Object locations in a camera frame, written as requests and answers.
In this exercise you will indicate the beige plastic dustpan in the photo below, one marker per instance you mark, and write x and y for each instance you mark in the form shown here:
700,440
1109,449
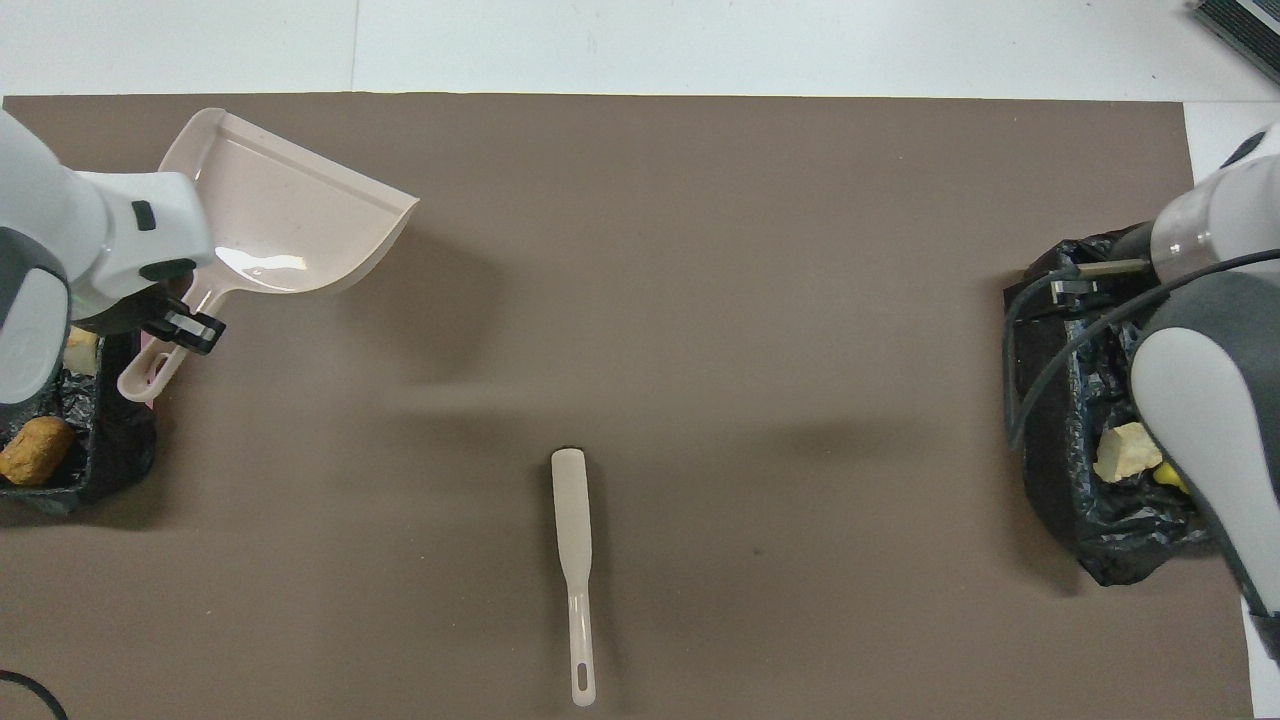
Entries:
290,210

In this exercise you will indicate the brown cracked sponge lump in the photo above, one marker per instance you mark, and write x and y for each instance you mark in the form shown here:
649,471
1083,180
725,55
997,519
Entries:
35,450

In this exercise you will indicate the beige hand brush black bristles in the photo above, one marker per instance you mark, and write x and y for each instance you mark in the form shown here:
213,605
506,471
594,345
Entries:
573,500

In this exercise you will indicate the dark grey ribbed device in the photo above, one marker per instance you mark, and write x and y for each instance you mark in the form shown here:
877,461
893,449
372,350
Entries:
1245,25

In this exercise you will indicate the green and yellow sponge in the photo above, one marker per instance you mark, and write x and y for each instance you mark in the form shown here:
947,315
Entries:
1170,476

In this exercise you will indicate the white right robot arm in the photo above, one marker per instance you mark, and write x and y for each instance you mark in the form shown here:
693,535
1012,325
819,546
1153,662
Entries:
1210,400

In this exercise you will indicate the brown table mat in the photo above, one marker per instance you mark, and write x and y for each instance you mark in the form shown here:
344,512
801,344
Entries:
700,300

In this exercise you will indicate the pale cream sponge chunk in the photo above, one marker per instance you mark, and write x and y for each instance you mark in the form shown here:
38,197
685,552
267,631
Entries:
1125,452
80,350

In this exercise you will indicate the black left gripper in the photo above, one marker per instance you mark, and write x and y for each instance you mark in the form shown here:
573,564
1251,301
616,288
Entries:
140,295

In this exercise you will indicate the black plastic trash bag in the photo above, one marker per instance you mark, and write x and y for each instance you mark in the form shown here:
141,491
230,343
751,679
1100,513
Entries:
1060,480
110,450

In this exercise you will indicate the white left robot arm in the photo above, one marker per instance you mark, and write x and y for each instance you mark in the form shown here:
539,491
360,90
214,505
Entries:
60,230

